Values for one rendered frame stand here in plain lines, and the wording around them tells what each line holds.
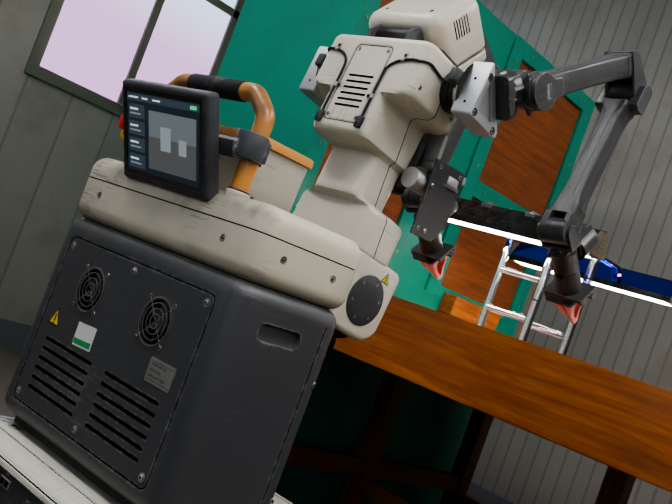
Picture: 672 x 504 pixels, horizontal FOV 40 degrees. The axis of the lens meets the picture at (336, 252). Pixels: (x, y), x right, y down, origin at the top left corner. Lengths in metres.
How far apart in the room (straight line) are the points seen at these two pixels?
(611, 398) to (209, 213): 0.96
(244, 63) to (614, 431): 1.70
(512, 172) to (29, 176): 2.06
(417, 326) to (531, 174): 1.41
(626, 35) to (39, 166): 2.79
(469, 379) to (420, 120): 0.65
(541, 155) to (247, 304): 2.34
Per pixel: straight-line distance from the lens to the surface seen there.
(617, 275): 3.06
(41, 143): 4.23
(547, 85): 1.92
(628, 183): 4.44
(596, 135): 2.18
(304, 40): 2.90
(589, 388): 2.05
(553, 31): 4.99
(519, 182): 3.54
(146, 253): 1.61
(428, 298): 3.24
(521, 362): 2.14
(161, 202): 1.62
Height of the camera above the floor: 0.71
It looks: 3 degrees up
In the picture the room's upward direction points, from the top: 20 degrees clockwise
